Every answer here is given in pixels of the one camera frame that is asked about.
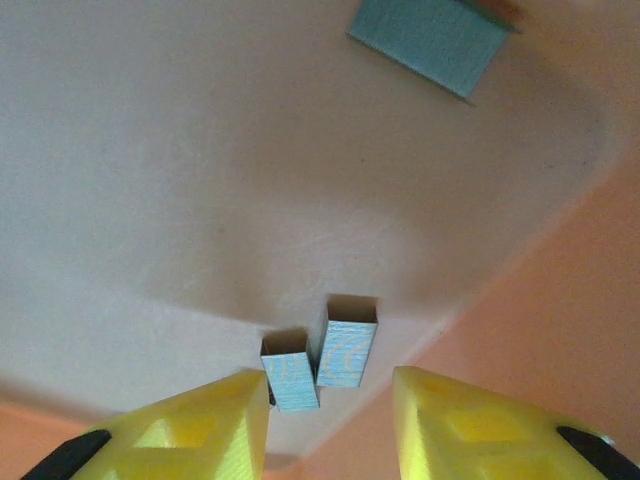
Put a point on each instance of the pink plastic tray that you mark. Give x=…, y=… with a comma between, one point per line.
x=200, y=150

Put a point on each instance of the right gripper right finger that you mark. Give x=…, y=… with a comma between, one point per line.
x=475, y=440

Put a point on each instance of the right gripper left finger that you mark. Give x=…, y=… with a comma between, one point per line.
x=200, y=435

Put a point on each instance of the large blue block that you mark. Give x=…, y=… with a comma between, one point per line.
x=430, y=45

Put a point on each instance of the small blue block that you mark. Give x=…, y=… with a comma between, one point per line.
x=345, y=355
x=290, y=380

